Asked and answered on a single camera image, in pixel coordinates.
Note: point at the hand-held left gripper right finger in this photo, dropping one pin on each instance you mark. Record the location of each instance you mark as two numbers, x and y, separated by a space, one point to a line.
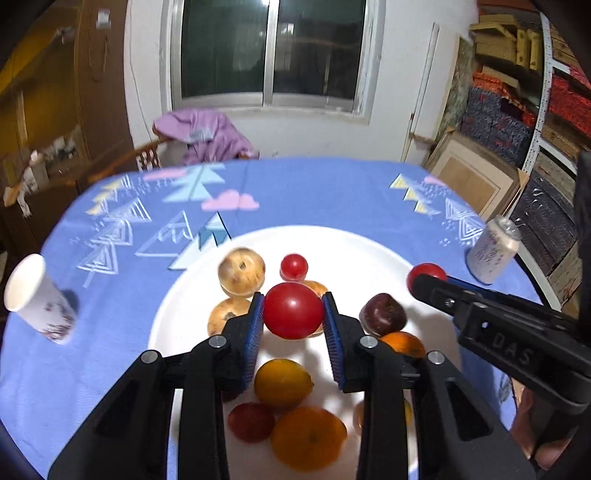
333 341

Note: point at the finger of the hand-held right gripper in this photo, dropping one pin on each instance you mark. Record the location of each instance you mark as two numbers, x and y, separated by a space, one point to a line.
475 289
438 295

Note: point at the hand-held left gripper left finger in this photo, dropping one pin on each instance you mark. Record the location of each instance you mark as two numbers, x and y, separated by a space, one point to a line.
253 341

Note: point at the small red tomato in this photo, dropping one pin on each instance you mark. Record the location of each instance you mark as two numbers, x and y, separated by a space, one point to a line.
422 270

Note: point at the smooth orange-yellow fruit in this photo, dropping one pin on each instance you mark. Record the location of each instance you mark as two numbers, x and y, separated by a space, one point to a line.
282 382

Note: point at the large red tomato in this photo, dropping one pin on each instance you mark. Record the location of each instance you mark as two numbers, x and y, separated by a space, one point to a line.
250 422
293 310

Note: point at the white oval plate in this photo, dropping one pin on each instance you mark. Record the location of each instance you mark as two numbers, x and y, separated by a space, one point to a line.
194 295

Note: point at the large orange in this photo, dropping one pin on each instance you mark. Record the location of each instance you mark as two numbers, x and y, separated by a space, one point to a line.
308 438

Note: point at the person's right hand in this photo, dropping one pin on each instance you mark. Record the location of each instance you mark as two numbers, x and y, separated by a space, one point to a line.
521 424

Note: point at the white drink can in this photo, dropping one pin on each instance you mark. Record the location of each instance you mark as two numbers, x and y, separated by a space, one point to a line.
493 251

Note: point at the dark purple plum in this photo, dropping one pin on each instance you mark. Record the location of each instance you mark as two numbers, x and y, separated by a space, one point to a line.
382 314

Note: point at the small orange tangerine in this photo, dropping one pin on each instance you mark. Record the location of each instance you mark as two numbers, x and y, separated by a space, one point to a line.
404 344

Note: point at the red cherry tomato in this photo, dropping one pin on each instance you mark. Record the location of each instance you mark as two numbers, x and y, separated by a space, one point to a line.
294 266

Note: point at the cardboard box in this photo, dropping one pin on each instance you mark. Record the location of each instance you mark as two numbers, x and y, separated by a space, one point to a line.
471 175

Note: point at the blue printed tablecloth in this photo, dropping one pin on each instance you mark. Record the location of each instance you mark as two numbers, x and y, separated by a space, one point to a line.
323 198

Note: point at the stack of patterned boxes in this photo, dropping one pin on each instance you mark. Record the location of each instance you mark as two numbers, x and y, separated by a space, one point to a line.
498 124

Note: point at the white leaning board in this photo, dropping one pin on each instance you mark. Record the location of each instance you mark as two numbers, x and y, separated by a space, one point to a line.
422 92

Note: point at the white metal shelf rack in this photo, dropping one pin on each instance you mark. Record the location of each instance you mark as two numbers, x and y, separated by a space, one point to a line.
545 92

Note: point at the purple cloth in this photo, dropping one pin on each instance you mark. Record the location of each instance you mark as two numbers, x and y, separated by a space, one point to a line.
203 134

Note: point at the wooden chair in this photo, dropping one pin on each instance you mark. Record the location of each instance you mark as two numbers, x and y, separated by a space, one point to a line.
138 154

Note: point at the white paper cup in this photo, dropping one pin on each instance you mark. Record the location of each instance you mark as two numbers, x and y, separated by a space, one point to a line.
37 300

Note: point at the stack of woven straw boxes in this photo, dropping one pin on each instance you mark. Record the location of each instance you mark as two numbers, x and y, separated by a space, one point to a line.
503 41

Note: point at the white crumpled rag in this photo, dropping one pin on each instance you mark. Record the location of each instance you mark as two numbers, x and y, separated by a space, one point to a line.
27 177

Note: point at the sliding glass window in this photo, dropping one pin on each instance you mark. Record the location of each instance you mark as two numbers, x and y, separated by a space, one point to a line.
226 46

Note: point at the brown wooden cabinet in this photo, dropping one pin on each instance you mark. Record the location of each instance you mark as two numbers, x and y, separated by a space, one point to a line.
55 69

